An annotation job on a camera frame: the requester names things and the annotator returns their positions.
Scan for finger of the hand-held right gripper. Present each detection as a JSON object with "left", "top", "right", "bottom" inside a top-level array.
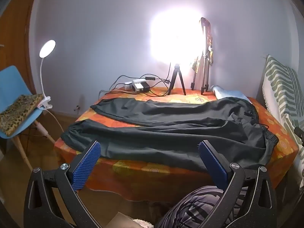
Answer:
[{"left": 294, "top": 126, "right": 304, "bottom": 145}]

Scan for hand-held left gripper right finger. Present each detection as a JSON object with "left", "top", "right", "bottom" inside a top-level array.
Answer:
[{"left": 198, "top": 140, "right": 278, "bottom": 228}]

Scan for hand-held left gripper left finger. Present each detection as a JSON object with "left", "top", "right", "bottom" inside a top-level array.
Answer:
[{"left": 23, "top": 140, "right": 101, "bottom": 228}]

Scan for black pants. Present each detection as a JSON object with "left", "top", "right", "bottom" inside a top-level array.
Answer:
[{"left": 60, "top": 97, "right": 279, "bottom": 171}]

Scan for green striped white pillow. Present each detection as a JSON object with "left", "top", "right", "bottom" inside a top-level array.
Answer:
[{"left": 260, "top": 54, "right": 304, "bottom": 133}]

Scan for orange floral blanket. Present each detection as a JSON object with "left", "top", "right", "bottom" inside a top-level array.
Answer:
[{"left": 54, "top": 85, "right": 299, "bottom": 203}]

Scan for cardboard box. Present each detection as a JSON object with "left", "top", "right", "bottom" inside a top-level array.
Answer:
[{"left": 108, "top": 212, "right": 133, "bottom": 228}]

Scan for folded light blue jeans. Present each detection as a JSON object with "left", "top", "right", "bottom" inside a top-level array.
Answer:
[{"left": 212, "top": 85, "right": 249, "bottom": 100}]

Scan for white fluffy cloth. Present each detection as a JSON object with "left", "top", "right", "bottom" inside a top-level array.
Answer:
[{"left": 132, "top": 218, "right": 154, "bottom": 228}]

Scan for leopard print cushion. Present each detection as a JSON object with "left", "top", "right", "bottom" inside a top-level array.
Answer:
[{"left": 0, "top": 94, "right": 44, "bottom": 137}]

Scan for tall tripod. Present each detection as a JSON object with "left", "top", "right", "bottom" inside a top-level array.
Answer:
[{"left": 191, "top": 17, "right": 213, "bottom": 95}]

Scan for white power strip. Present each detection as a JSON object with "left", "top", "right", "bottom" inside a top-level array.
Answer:
[{"left": 125, "top": 79, "right": 146, "bottom": 91}]

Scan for small black tripod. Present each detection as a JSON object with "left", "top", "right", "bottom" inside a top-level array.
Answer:
[{"left": 167, "top": 63, "right": 187, "bottom": 96}]

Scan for blue chair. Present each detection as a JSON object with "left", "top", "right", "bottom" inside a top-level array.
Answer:
[{"left": 0, "top": 66, "right": 56, "bottom": 171}]

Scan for white clip-on desk lamp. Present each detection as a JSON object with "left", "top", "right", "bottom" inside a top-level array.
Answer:
[{"left": 36, "top": 40, "right": 57, "bottom": 111}]

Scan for wooden door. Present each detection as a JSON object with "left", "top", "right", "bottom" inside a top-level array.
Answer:
[{"left": 0, "top": 0, "right": 40, "bottom": 95}]

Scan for white lamp cable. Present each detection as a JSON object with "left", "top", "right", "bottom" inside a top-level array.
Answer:
[{"left": 44, "top": 109, "right": 63, "bottom": 136}]

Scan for black cable with inline remote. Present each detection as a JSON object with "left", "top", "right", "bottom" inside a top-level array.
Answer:
[{"left": 110, "top": 75, "right": 172, "bottom": 97}]

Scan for ring light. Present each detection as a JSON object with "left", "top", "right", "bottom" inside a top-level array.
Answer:
[{"left": 150, "top": 11, "right": 207, "bottom": 64}]

